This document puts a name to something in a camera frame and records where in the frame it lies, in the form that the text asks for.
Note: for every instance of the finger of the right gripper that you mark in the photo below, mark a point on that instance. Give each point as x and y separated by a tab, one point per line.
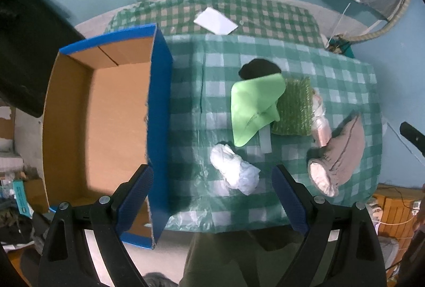
414	136

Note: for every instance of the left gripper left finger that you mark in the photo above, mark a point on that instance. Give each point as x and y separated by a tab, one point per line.
127	201

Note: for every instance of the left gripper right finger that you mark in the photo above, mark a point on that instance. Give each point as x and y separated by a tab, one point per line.
310	218

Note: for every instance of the grey sock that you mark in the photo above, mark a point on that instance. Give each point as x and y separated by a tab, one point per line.
340	157

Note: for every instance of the white pink cloth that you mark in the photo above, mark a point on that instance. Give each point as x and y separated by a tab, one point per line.
320	127

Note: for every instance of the green sparkly knit cloth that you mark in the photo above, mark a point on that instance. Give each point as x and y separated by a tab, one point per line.
295	109

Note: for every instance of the light green cloth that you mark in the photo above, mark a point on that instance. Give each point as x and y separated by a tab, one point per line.
254	105

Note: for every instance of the black soft cloth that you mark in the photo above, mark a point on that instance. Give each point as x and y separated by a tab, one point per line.
258	68

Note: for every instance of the teal box on floor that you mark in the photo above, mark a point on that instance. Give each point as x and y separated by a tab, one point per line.
21	199

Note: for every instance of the blue cardboard box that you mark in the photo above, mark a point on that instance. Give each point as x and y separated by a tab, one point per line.
106	113

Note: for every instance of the light green checkered tablecloth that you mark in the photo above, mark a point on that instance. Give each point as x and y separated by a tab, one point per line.
204	71

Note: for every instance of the dark green checkered cloth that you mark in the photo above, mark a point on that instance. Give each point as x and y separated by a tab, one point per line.
259	18

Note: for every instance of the white paper sheet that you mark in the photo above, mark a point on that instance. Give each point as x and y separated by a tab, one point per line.
215	22

